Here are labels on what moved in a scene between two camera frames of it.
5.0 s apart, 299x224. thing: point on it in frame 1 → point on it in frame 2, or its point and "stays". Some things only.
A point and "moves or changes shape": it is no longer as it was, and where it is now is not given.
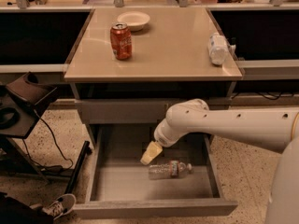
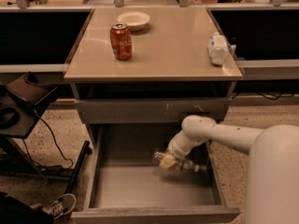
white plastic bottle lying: [220, 49] stays
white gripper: [162, 139] → [177, 152]
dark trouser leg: [14, 212] stays
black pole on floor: [85, 152] stays
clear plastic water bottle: [169, 171] moves or changes shape
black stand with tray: [20, 100] stays
